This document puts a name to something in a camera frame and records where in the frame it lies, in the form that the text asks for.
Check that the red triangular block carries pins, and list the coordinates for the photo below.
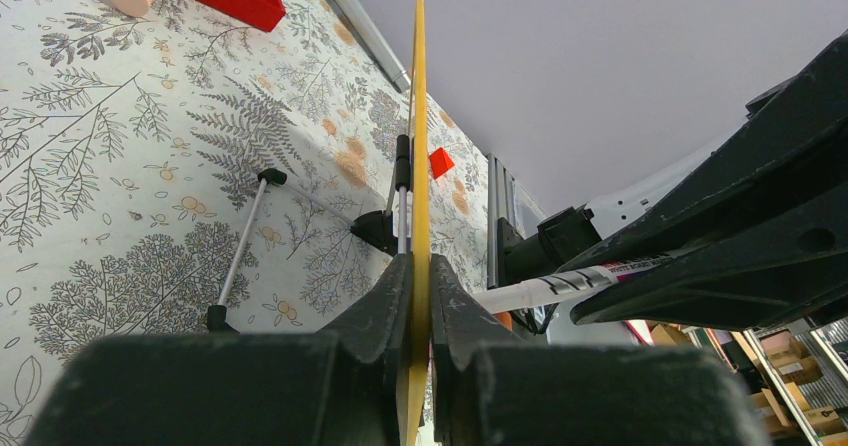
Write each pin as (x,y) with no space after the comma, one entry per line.
(440,162)

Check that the red capped whiteboard marker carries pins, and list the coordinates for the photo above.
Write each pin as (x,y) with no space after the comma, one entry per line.
(561,286)

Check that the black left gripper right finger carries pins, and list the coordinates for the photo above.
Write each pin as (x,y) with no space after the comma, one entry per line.
(491,387)

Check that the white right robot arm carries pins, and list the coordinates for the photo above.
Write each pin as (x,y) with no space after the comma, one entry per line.
(567,234)

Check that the floral patterned table mat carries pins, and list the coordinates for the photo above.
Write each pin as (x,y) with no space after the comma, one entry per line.
(153,166)

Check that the yellow framed whiteboard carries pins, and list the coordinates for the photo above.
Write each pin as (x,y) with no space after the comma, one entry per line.
(418,231)

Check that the silver toy microphone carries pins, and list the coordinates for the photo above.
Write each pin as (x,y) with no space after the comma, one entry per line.
(376,43)

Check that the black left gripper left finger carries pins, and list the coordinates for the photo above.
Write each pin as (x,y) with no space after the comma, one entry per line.
(133,390)

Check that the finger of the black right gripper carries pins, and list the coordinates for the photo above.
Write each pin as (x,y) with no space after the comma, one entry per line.
(773,273)
(793,143)

